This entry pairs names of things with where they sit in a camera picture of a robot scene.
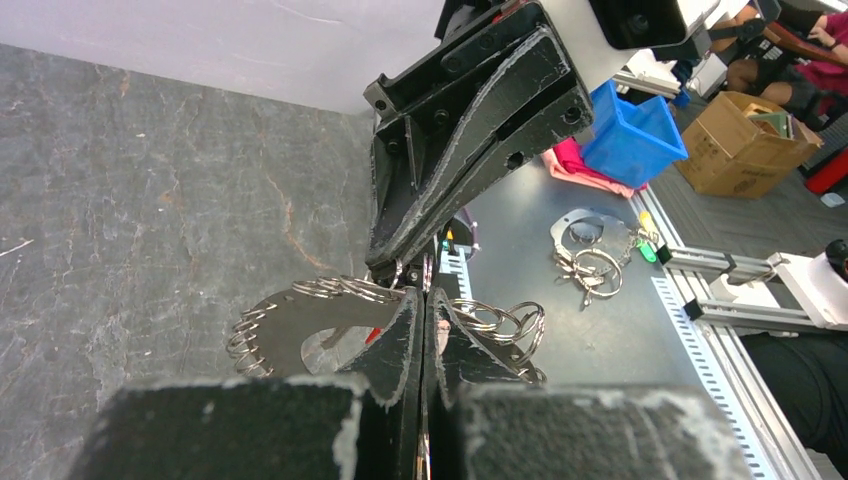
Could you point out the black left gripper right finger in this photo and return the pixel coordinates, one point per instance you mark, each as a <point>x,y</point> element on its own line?
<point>487,423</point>

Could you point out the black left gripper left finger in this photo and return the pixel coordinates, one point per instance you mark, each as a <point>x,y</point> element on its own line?
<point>360,422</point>

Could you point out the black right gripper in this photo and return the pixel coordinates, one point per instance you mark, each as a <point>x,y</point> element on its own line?
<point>470,113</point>

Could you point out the pink folded cloth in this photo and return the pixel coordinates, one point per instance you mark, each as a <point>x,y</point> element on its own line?
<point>564,162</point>

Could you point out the red plastic tag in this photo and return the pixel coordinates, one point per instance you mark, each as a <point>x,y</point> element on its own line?
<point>373,335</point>

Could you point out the blue plastic bin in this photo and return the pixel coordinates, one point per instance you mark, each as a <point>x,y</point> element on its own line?
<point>632,144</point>

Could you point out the green key tag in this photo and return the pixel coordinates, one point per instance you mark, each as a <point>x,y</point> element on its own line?
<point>647,251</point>

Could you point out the brown cardboard box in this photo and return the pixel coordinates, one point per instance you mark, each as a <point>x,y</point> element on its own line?
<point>743,146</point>

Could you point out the seated person in background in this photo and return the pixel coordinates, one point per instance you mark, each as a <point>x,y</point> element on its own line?
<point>798,62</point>

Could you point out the white toothed cable duct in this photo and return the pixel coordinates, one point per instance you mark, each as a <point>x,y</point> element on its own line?
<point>453,272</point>

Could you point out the spare metal key ring plate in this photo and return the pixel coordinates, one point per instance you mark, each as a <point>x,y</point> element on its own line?
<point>592,249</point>

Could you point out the outer aluminium frame bars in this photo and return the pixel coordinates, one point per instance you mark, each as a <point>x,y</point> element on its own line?
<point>728,296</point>

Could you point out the outer white slotted duct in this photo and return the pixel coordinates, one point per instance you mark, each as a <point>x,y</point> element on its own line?
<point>714,381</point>

